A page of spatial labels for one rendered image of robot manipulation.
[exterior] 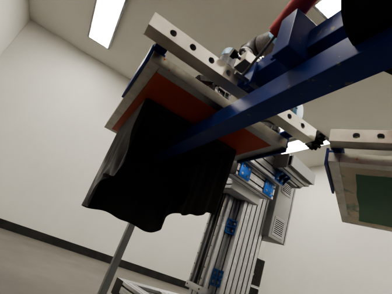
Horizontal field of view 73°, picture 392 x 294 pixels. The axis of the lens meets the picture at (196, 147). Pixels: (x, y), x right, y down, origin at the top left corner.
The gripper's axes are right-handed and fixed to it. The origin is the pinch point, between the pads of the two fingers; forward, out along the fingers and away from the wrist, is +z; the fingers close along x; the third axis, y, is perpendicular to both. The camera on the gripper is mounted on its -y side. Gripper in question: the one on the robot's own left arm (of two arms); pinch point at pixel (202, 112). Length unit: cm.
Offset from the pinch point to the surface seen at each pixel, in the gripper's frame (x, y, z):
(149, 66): -15.6, -28.0, 5.7
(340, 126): 149, 274, -201
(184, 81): -18.9, -16.7, 5.4
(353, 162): -34, 47, 5
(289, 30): -53, -8, 2
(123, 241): 75, 12, 57
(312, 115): 166, 231, -201
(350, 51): -65, -3, 13
